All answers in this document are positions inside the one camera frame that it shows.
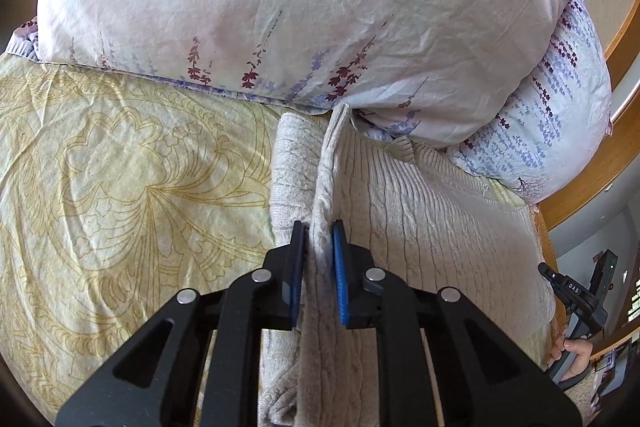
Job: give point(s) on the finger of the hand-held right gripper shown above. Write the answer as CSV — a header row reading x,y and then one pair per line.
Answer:
x,y
547,272

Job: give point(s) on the wooden headboard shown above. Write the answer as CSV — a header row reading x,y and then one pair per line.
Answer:
x,y
590,167

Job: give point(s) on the blue lavender print pillow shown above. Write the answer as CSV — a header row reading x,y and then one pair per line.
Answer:
x,y
555,117

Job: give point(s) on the person's right hand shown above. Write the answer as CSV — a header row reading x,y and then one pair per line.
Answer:
x,y
580,354

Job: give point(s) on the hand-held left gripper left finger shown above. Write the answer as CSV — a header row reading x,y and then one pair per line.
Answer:
x,y
295,267

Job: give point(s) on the yellow patterned bed sheet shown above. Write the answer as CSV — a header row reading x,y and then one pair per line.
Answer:
x,y
125,207

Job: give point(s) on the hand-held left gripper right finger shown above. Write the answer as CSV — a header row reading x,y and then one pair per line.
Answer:
x,y
342,277

